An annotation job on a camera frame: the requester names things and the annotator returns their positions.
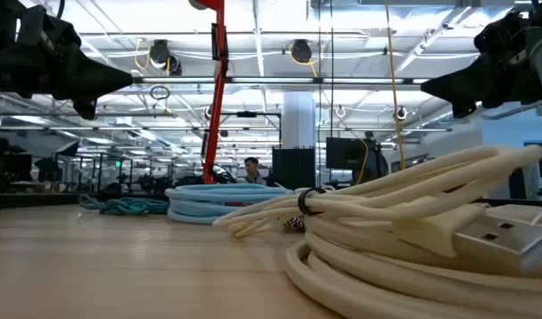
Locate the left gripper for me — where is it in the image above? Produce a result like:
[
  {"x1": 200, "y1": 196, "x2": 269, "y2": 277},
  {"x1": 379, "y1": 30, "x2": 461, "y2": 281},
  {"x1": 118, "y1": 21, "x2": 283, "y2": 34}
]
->
[{"x1": 0, "y1": 0, "x2": 136, "y2": 121}]

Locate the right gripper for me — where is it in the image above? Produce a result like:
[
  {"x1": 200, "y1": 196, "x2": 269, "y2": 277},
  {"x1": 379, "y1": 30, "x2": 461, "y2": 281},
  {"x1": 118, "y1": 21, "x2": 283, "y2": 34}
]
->
[{"x1": 420, "y1": 0, "x2": 542, "y2": 121}]

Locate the teal braided cable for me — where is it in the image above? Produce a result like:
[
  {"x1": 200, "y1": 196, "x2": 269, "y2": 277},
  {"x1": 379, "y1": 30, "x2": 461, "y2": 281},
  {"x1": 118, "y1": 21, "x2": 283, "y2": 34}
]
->
[{"x1": 77, "y1": 193, "x2": 170, "y2": 217}]

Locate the short cream USB cable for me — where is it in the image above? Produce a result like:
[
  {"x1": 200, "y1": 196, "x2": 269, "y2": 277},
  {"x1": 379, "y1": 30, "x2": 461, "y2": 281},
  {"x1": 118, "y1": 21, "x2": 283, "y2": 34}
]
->
[{"x1": 212, "y1": 144, "x2": 542, "y2": 276}]

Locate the light blue cable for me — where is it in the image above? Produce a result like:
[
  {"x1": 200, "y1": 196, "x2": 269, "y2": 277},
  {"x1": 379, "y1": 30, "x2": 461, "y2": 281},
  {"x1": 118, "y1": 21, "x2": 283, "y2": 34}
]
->
[{"x1": 164, "y1": 183, "x2": 295, "y2": 226}]

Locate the black white zigzag cable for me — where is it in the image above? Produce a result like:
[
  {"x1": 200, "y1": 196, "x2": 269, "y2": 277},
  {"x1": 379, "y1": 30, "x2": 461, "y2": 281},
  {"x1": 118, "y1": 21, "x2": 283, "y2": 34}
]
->
[{"x1": 284, "y1": 214, "x2": 307, "y2": 233}]

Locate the beige USB cable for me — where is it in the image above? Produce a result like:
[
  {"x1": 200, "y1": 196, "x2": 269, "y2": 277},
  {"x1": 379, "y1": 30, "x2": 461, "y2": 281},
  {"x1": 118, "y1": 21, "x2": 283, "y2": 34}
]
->
[{"x1": 284, "y1": 215, "x2": 542, "y2": 319}]

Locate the black robot station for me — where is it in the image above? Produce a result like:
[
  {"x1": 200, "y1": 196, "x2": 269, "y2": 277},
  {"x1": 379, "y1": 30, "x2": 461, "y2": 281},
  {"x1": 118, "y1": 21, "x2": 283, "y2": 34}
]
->
[{"x1": 0, "y1": 136, "x2": 34, "y2": 195}]

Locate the black room monitor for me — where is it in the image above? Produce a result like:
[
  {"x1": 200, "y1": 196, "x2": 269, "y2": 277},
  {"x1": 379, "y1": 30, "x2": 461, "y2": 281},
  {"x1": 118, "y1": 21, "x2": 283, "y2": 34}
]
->
[{"x1": 325, "y1": 136, "x2": 379, "y2": 172}]

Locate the red desk lamp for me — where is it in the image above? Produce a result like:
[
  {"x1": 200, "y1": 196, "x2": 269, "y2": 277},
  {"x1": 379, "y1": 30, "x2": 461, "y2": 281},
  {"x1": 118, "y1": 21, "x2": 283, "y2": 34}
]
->
[{"x1": 189, "y1": 0, "x2": 230, "y2": 186}]

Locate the white round column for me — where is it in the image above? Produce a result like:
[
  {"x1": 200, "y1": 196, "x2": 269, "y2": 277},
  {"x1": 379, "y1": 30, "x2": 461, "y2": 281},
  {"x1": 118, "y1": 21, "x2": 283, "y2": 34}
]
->
[{"x1": 281, "y1": 90, "x2": 317, "y2": 151}]

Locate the person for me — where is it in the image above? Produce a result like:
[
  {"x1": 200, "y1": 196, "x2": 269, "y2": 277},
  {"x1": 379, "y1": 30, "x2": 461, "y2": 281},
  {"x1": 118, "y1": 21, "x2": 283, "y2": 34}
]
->
[{"x1": 236, "y1": 156, "x2": 268, "y2": 186}]

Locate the long ceiling light strip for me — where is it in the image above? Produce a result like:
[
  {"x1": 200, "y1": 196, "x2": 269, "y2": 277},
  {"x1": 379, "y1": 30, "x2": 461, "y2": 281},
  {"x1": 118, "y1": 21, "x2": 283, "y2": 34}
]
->
[{"x1": 132, "y1": 76, "x2": 431, "y2": 86}]

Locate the black cabinet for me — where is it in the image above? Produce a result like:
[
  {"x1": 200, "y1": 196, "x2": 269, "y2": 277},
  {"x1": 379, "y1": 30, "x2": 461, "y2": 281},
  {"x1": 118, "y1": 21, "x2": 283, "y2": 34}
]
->
[{"x1": 271, "y1": 147, "x2": 317, "y2": 191}]

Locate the yellow hanging cable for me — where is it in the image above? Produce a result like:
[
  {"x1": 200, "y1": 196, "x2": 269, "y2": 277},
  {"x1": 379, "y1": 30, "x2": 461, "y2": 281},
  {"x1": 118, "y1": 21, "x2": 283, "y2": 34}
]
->
[{"x1": 383, "y1": 0, "x2": 408, "y2": 172}]

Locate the black ceiling cable reel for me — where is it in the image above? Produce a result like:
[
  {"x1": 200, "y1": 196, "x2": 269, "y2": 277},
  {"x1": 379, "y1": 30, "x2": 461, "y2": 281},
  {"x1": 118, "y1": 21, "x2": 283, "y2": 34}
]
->
[
  {"x1": 289, "y1": 38, "x2": 315, "y2": 65},
  {"x1": 148, "y1": 38, "x2": 183, "y2": 77}
]

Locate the thin black hanging cable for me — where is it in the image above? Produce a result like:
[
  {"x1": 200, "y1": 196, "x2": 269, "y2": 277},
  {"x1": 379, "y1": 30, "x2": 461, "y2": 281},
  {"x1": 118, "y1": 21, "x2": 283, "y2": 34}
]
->
[
  {"x1": 329, "y1": 0, "x2": 336, "y2": 139},
  {"x1": 317, "y1": 0, "x2": 323, "y2": 190}
]

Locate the black gantry frame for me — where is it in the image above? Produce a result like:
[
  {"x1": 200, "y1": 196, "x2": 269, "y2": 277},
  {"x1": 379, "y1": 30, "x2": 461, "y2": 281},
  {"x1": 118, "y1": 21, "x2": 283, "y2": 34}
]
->
[{"x1": 219, "y1": 110, "x2": 283, "y2": 150}]

